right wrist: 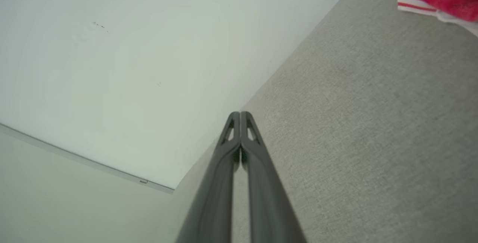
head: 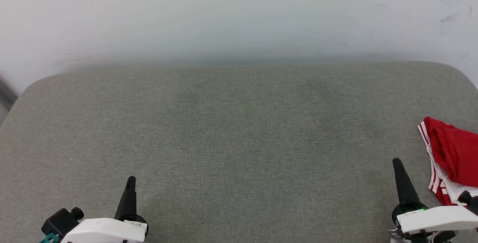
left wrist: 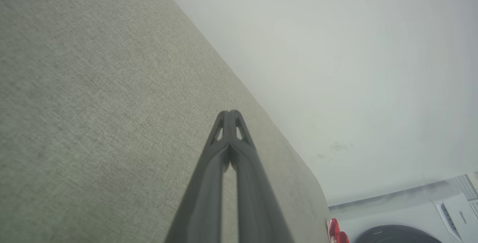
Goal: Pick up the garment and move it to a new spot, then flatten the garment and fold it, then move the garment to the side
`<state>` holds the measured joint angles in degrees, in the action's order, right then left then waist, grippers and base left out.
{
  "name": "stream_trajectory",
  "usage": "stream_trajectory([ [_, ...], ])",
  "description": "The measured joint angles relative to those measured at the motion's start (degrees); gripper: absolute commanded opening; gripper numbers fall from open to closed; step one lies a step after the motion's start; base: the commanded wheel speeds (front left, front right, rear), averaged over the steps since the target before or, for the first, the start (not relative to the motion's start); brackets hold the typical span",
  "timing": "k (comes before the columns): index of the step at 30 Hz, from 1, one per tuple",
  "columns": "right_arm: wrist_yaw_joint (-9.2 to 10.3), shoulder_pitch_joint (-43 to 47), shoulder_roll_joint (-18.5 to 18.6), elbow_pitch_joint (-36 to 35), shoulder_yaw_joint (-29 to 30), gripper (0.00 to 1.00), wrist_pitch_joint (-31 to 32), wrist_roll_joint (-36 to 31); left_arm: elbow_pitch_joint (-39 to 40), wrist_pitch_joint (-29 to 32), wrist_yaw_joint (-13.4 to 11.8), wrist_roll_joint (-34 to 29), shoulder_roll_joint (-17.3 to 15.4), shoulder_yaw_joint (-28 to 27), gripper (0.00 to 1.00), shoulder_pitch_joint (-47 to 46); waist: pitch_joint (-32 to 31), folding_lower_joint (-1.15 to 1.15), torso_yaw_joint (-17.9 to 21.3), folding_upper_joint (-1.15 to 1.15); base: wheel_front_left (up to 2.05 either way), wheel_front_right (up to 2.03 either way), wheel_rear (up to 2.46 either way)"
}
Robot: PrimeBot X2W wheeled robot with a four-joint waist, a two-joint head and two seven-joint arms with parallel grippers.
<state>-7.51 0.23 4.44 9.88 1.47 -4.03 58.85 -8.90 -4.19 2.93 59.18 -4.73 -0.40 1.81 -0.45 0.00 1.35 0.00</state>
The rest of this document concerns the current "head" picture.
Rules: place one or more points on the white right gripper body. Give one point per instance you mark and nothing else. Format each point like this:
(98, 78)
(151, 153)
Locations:
(437, 218)

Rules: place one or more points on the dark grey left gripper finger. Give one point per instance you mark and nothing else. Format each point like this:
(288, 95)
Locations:
(127, 203)

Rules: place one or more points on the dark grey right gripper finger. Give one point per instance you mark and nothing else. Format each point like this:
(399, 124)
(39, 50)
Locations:
(405, 187)

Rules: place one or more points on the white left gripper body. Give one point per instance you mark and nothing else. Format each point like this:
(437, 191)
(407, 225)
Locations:
(104, 231)

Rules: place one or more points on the red and white garment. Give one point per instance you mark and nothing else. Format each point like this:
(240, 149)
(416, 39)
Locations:
(457, 153)

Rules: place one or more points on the teal plastic clip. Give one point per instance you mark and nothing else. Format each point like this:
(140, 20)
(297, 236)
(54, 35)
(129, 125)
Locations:
(49, 239)

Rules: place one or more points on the grey fabric sofa cushion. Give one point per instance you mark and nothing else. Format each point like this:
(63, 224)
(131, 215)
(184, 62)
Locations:
(239, 142)

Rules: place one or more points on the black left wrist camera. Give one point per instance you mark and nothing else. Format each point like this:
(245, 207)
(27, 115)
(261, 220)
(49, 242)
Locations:
(59, 220)

